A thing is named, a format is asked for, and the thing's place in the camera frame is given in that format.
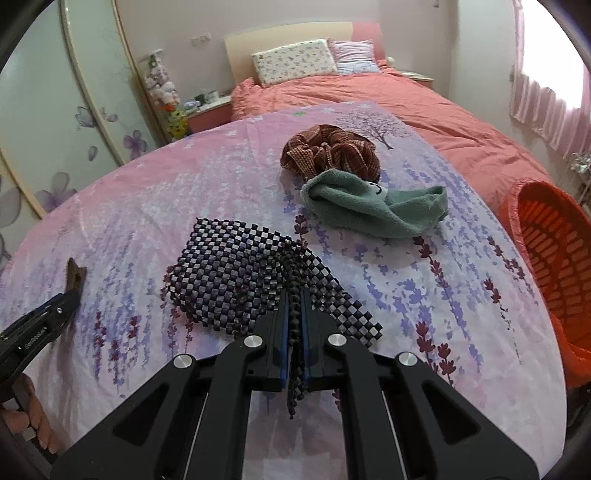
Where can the black white checkered cloth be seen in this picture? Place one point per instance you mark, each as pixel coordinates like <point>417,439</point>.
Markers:
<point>231,273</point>

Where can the white floral pillow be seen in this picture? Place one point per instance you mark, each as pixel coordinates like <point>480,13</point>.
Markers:
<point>294,61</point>

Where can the pink bedside table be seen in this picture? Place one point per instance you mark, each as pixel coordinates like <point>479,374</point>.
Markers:
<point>210,116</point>

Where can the dark green towel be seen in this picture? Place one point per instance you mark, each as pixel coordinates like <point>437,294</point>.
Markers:
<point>343,200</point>

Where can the hanging plush toy rack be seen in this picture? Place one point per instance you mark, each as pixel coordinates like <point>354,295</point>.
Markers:
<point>164,96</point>

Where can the person's left hand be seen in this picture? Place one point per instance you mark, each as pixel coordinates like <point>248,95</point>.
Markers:
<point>33,416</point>

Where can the coral pink duvet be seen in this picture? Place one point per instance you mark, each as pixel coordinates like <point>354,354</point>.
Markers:
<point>490,161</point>

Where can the pink floral bed sheet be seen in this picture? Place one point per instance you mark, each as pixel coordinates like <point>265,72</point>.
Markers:
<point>461,297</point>

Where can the far bedside table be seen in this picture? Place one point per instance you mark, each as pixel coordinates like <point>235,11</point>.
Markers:
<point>419,78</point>

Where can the orange plastic basket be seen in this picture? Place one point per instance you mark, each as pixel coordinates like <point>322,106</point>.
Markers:
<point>552,233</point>

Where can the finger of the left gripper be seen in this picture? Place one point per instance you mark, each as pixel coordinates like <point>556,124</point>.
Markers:
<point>53,314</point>
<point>74,302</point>

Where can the floral glass wardrobe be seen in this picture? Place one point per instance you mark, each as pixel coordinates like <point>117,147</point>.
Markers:
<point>72,109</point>

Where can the pink striped pillow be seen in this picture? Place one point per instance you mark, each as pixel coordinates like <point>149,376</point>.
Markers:
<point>354,57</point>

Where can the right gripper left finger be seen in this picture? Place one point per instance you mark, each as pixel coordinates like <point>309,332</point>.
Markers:
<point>189,420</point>

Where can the wall power outlet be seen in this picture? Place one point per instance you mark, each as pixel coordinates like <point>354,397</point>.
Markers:
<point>203,38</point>

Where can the pink curtain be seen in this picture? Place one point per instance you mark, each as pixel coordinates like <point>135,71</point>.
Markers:
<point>551,84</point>

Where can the brown plaid scrunchie cloth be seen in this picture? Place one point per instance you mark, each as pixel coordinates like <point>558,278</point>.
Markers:
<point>323,147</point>

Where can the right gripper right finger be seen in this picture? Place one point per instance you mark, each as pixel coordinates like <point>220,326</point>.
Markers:
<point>400,419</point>

